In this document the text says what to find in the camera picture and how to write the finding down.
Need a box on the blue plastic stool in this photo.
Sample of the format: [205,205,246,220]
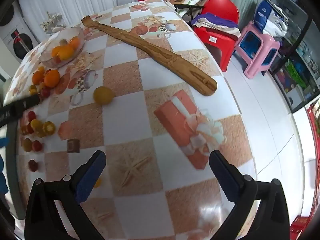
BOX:
[239,33,262,55]

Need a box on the clear glass bowl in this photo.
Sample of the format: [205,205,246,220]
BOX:
[39,26,85,68]

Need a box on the folded purple and white cloth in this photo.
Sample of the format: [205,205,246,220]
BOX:
[191,14,242,39]

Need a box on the white washing machine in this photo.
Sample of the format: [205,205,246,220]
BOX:
[0,0,39,63]

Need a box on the checkered printed tablecloth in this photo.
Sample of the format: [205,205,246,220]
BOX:
[2,1,259,240]

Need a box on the group of cherry tomatoes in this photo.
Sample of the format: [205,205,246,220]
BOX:
[19,84,56,173]

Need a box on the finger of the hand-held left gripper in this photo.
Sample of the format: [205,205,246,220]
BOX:
[0,94,41,129]

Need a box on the red box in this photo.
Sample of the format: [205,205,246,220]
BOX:
[289,216,310,234]

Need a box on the blue and white bag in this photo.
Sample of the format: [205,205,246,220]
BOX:
[253,0,290,38]

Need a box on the white tiered stand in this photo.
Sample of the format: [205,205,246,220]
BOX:
[39,11,66,34]

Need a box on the pink plastic stool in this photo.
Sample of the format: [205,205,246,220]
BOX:
[232,21,280,79]

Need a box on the orange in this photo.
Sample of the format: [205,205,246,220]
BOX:
[32,70,46,85]
[44,69,61,88]
[68,36,81,51]
[51,45,75,61]

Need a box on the black shelf cabinet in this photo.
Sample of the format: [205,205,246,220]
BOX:
[265,0,320,114]

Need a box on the black folding chair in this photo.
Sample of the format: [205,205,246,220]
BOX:
[152,0,214,24]

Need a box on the long wooden back scratcher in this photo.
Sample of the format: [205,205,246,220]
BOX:
[80,15,217,96]

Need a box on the yellow round fruit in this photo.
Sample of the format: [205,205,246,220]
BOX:
[93,86,115,105]

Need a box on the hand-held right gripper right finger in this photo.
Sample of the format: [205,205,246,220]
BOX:
[209,150,290,240]

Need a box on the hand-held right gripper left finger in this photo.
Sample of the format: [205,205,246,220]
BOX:
[24,150,107,240]

